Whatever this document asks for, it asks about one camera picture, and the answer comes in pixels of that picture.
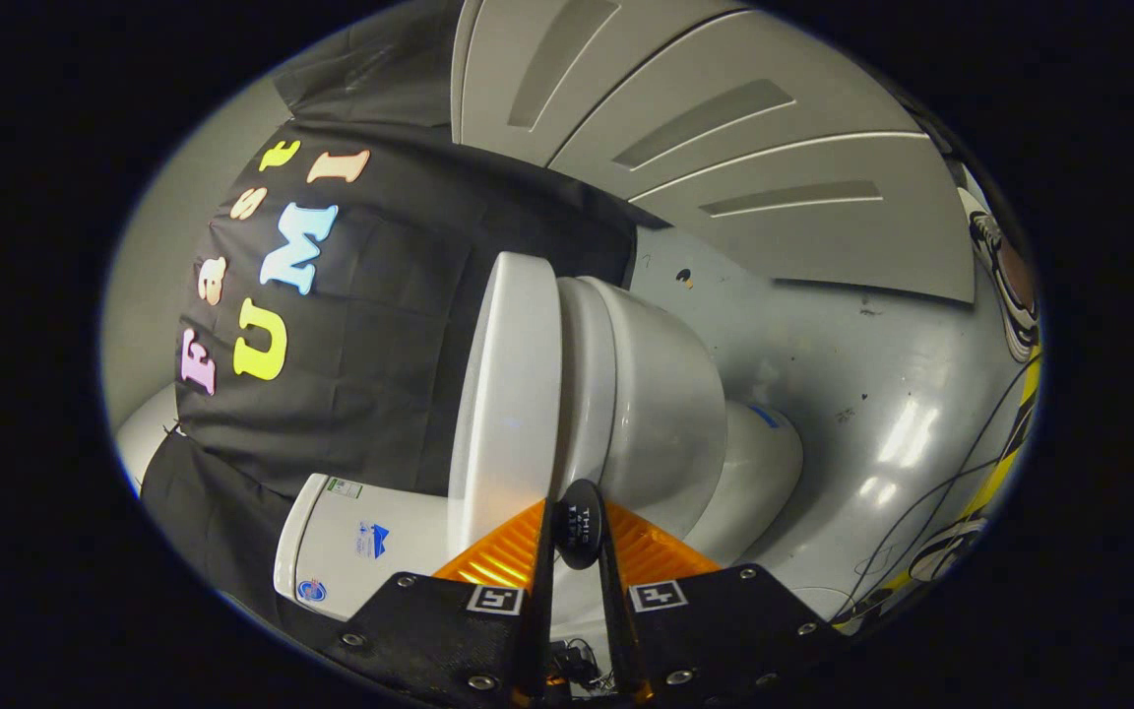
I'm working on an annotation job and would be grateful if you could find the yellow black floor tape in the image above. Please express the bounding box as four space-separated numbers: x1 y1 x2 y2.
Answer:
833 345 1043 631

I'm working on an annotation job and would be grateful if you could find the black round lid handle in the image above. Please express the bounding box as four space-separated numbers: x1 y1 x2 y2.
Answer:
552 480 607 570

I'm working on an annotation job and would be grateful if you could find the black backdrop cloth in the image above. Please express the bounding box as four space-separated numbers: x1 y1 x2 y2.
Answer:
139 0 642 631

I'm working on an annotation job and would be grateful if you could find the grey drawer cabinet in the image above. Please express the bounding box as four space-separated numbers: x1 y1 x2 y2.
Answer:
449 0 978 304

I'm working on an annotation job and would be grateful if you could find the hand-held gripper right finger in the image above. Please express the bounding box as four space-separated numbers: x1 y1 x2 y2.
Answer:
597 502 846 708

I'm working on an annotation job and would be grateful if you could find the white ceramic toilet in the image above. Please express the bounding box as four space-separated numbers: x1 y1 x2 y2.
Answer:
274 276 806 631

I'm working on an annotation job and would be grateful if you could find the white toilet lid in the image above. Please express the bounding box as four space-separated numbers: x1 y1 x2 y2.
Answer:
447 251 564 538

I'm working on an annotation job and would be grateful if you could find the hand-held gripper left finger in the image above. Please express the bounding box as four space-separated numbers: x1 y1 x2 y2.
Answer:
324 498 557 708

